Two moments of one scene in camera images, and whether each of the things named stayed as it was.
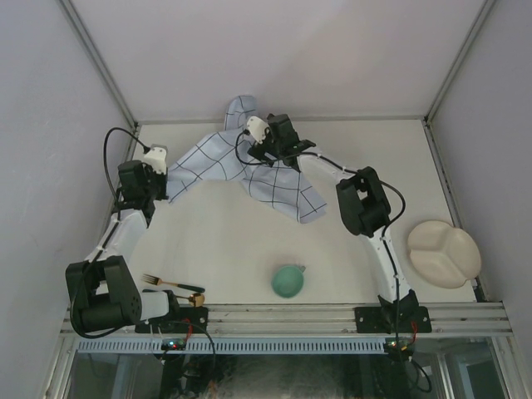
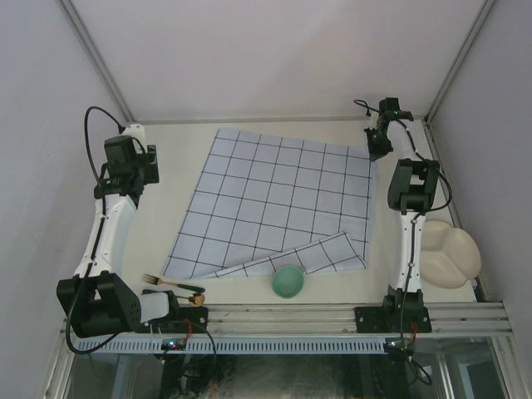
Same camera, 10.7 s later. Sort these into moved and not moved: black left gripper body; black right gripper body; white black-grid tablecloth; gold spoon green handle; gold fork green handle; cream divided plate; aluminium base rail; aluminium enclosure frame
Moved: white black-grid tablecloth; black right gripper body; black left gripper body
Not moved: cream divided plate; aluminium base rail; gold fork green handle; gold spoon green handle; aluminium enclosure frame
